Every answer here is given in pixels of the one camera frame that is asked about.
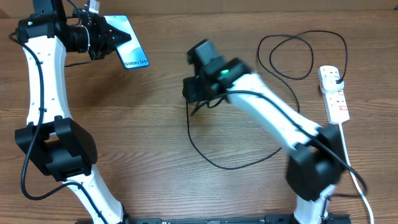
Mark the white power strip cord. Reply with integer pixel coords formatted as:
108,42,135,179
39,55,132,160
337,123,376,224

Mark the blue Galaxy smartphone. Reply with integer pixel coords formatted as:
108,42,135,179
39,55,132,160
104,15,149,70

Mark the white charger plug adapter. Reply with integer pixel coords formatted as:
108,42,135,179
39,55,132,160
320,77,345,94

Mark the white power strip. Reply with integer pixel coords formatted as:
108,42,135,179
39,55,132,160
318,65,349,124

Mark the black charger cable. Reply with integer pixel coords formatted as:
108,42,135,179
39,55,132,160
185,30,349,171

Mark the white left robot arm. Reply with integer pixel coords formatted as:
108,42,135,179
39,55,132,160
9,1,133,223

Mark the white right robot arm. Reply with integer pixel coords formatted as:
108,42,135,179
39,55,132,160
183,39,351,223

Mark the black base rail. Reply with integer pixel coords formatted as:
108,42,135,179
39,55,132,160
121,213,351,224

